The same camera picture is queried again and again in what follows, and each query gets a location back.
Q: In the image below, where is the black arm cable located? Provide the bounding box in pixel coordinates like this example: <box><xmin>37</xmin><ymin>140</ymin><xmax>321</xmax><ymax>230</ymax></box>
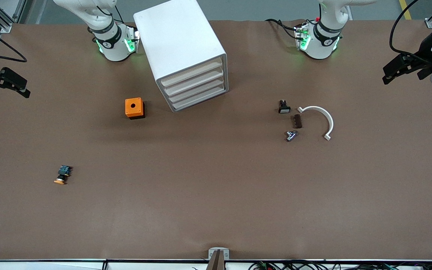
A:
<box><xmin>389</xmin><ymin>0</ymin><xmax>426</xmax><ymax>57</ymax></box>
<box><xmin>0</xmin><ymin>19</ymin><xmax>28</xmax><ymax>63</ymax></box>

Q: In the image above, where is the orange box with hole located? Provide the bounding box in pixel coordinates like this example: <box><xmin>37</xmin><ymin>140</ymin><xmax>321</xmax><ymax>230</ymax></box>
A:
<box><xmin>125</xmin><ymin>97</ymin><xmax>146</xmax><ymax>120</ymax></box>

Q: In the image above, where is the white plastic drawer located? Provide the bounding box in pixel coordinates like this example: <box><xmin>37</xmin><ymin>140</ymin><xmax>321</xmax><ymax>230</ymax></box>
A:
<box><xmin>160</xmin><ymin>57</ymin><xmax>224</xmax><ymax>88</ymax></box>
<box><xmin>166</xmin><ymin>76</ymin><xmax>226</xmax><ymax>103</ymax></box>
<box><xmin>170</xmin><ymin>85</ymin><xmax>227</xmax><ymax>111</ymax></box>
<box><xmin>163</xmin><ymin>67</ymin><xmax>225</xmax><ymax>96</ymax></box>

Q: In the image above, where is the white curved plastic bracket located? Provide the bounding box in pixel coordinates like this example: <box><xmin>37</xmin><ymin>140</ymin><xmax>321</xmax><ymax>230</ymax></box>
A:
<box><xmin>297</xmin><ymin>106</ymin><xmax>335</xmax><ymax>141</ymax></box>

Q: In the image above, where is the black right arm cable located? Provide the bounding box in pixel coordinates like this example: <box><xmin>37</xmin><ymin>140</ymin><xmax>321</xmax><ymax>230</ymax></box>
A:
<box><xmin>0</xmin><ymin>19</ymin><xmax>28</xmax><ymax>63</ymax></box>

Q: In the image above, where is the white drawer cabinet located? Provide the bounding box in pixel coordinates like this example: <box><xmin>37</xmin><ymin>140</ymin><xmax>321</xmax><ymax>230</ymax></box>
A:
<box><xmin>133</xmin><ymin>0</ymin><xmax>229</xmax><ymax>113</ymax></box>

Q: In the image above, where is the tangled black cables bundle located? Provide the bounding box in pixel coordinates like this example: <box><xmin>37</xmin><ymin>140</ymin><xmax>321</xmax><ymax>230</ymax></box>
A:
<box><xmin>248</xmin><ymin>261</ymin><xmax>432</xmax><ymax>270</ymax></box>

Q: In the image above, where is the white table edge rail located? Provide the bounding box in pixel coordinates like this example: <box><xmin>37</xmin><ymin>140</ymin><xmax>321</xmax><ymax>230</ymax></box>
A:
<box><xmin>0</xmin><ymin>259</ymin><xmax>432</xmax><ymax>270</ymax></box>

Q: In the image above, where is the black base power cable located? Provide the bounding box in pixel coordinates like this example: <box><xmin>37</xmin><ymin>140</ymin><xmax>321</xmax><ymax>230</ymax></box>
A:
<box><xmin>265</xmin><ymin>18</ymin><xmax>300</xmax><ymax>40</ymax></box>

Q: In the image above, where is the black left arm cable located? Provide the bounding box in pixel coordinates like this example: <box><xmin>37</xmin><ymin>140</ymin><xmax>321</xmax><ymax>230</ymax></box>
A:
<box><xmin>389</xmin><ymin>0</ymin><xmax>426</xmax><ymax>57</ymax></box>

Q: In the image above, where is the grey metal table bracket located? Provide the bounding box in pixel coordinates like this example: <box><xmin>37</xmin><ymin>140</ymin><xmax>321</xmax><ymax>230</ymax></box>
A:
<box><xmin>208</xmin><ymin>247</ymin><xmax>230</xmax><ymax>260</ymax></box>

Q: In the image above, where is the orange push button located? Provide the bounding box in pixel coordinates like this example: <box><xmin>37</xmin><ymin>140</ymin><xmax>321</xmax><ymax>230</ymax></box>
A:
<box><xmin>54</xmin><ymin>165</ymin><xmax>73</xmax><ymax>185</ymax></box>

